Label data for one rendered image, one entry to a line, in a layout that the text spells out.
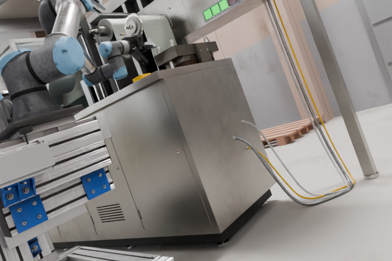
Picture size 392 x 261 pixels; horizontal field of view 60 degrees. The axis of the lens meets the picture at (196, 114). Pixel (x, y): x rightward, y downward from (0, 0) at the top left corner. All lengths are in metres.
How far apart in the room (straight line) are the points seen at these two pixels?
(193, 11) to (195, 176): 1.05
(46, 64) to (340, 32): 3.74
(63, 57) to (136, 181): 0.95
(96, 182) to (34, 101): 0.34
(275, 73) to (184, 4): 2.88
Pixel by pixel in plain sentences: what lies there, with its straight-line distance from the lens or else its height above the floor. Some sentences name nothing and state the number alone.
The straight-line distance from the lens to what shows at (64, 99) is 2.78.
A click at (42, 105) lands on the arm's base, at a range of 1.19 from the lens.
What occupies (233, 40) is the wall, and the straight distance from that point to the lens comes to 5.25.
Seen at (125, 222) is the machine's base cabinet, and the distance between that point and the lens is 2.12.
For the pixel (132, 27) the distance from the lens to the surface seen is 2.04.
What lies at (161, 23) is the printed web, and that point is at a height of 1.24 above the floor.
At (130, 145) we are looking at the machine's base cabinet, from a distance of 1.84.
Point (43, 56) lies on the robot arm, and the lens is 1.18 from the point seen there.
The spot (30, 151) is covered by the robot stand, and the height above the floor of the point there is 0.72.
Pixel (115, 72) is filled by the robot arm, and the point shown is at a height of 0.98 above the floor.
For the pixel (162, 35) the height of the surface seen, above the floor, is 1.16.
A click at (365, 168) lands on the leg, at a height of 0.06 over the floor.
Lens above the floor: 0.66
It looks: level
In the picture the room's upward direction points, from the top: 20 degrees counter-clockwise
